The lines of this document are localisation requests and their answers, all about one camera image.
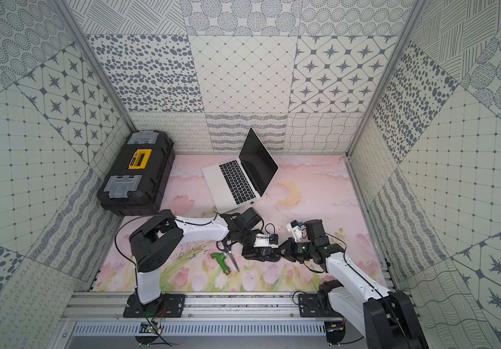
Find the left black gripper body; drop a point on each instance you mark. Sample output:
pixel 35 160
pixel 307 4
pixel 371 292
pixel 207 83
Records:
pixel 265 251

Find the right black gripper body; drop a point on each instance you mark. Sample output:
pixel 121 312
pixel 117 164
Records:
pixel 298 251

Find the silver laptop with black keyboard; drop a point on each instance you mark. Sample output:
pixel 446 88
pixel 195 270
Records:
pixel 235 183

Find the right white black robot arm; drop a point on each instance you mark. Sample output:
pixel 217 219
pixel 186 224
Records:
pixel 384 318

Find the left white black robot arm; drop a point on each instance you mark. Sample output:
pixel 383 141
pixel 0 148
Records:
pixel 155 241

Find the green toy hammer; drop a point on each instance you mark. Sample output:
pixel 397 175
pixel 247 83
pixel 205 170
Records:
pixel 220 259

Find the black toolbox with yellow latch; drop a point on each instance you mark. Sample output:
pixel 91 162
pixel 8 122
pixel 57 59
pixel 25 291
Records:
pixel 135 185

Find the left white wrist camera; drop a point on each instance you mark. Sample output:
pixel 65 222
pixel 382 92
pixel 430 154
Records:
pixel 263 241

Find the blue handled scissors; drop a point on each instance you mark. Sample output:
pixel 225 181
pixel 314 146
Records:
pixel 229 255

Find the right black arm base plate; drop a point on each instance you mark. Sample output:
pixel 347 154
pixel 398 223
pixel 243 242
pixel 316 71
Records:
pixel 335 305

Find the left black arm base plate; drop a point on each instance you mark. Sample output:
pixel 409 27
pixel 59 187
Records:
pixel 166 305

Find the aluminium mounting rail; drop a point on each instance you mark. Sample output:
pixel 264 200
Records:
pixel 199 306

